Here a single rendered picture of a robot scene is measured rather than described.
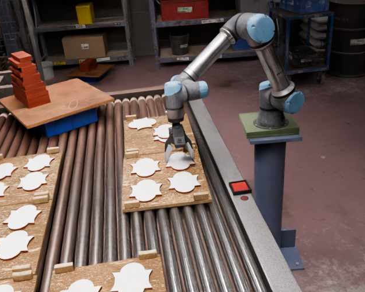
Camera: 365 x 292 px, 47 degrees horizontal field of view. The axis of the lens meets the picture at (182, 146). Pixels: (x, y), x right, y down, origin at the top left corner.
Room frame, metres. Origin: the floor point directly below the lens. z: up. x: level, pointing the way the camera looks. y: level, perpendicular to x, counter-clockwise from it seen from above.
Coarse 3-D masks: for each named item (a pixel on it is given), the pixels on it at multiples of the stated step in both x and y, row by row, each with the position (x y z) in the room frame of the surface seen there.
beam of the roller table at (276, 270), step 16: (192, 112) 2.26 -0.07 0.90; (208, 112) 2.20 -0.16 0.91; (208, 128) 2.00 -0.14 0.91; (208, 144) 1.82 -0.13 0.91; (224, 144) 1.81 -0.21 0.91; (224, 160) 1.66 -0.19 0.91; (224, 176) 1.53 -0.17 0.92; (240, 176) 1.52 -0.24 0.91; (240, 208) 1.30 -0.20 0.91; (256, 208) 1.29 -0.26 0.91; (240, 224) 1.23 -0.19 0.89; (256, 224) 1.19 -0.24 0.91; (256, 240) 1.11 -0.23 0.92; (272, 240) 1.10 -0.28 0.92; (256, 256) 1.04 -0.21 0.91; (272, 256) 1.03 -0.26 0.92; (272, 272) 0.96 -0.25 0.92; (288, 272) 0.95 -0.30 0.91; (272, 288) 0.90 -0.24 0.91; (288, 288) 0.89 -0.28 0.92
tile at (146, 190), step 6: (144, 180) 1.50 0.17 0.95; (150, 180) 1.49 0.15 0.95; (132, 186) 1.46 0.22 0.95; (138, 186) 1.46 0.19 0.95; (144, 186) 1.45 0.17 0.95; (150, 186) 1.45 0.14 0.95; (156, 186) 1.44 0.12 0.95; (132, 192) 1.41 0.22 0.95; (138, 192) 1.41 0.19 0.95; (144, 192) 1.41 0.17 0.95; (150, 192) 1.40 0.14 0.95; (156, 192) 1.40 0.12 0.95; (138, 198) 1.37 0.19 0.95; (144, 198) 1.37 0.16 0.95; (150, 198) 1.36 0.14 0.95
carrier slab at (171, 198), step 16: (128, 160) 1.69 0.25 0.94; (160, 160) 1.67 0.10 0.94; (192, 160) 1.64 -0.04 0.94; (128, 176) 1.55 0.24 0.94; (160, 176) 1.53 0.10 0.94; (128, 192) 1.43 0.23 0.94; (160, 192) 1.41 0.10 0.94; (176, 192) 1.40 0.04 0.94; (192, 192) 1.39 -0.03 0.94; (208, 192) 1.39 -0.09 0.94; (144, 208) 1.32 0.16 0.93; (160, 208) 1.33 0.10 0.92
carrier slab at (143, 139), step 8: (160, 120) 2.11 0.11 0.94; (184, 120) 2.08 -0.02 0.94; (128, 128) 2.03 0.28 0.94; (152, 128) 2.01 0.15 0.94; (184, 128) 1.98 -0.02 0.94; (128, 136) 1.94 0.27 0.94; (136, 136) 1.93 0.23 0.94; (144, 136) 1.92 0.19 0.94; (152, 136) 1.92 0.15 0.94; (192, 136) 1.88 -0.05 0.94; (128, 144) 1.85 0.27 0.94; (136, 144) 1.84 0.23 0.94; (144, 144) 1.84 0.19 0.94; (152, 144) 1.83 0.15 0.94; (160, 144) 1.82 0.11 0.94; (144, 152) 1.75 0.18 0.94; (152, 152) 1.75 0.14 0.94; (160, 152) 1.75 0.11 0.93
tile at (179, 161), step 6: (174, 156) 1.68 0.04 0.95; (180, 156) 1.67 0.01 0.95; (186, 156) 1.67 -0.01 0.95; (168, 162) 1.63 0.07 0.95; (174, 162) 1.62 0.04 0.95; (180, 162) 1.62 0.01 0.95; (186, 162) 1.62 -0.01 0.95; (192, 162) 1.61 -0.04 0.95; (174, 168) 1.57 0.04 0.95; (180, 168) 1.57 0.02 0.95; (186, 168) 1.57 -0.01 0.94
